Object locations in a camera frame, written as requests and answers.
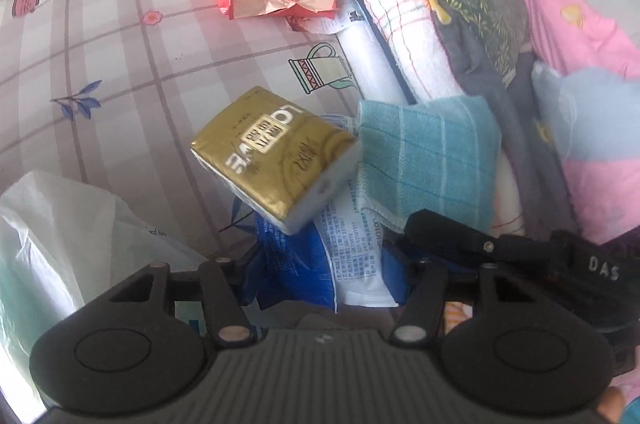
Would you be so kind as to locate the person's right hand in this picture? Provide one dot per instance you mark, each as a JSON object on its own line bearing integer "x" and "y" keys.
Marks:
{"x": 612, "y": 406}

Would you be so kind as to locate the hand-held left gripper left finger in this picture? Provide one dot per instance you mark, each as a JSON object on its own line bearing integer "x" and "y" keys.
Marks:
{"x": 220, "y": 294}

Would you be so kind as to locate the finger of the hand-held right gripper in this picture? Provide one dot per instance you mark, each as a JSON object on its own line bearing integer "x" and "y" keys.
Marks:
{"x": 450, "y": 231}

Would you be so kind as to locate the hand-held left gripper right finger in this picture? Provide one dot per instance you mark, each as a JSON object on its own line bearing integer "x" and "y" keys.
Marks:
{"x": 395, "y": 276}

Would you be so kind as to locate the blue and white packet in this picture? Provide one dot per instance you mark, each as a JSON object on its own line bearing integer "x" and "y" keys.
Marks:
{"x": 300, "y": 264}

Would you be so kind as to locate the grey blanket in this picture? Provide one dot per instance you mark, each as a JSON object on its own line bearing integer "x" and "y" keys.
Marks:
{"x": 500, "y": 79}

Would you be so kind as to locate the gold tissue pack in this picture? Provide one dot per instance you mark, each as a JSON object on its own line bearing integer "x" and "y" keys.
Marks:
{"x": 270, "y": 154}

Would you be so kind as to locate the white striped towel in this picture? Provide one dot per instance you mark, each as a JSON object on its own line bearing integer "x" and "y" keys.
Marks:
{"x": 400, "y": 19}

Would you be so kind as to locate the tied white plastic bag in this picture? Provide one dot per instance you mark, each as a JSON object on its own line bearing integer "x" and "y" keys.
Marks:
{"x": 60, "y": 244}

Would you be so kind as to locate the blue checked towel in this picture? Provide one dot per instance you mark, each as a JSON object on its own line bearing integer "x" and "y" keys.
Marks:
{"x": 430, "y": 154}

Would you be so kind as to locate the pink and grey quilt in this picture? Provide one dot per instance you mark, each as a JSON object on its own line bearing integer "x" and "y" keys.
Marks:
{"x": 600, "y": 104}

